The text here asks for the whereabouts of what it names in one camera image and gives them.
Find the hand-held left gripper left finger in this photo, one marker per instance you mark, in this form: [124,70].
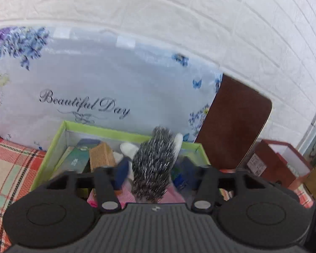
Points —
[121,175]

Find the brown open box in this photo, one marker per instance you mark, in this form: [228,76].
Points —
[268,168]

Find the grey metallic scrubber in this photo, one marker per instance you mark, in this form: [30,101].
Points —
[152,168]

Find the light green cardboard box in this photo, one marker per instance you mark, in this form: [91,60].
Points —
[46,163]

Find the teal gold gradient box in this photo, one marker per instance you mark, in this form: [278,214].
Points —
[79,159]

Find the floral printed bedding bag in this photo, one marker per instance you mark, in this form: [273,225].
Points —
[121,84]

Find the small gold box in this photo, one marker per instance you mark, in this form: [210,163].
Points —
[102,155]

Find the plaid bed sheet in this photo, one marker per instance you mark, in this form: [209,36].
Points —
[10,168]

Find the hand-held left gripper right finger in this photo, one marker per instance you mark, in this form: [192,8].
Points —
[192,174]

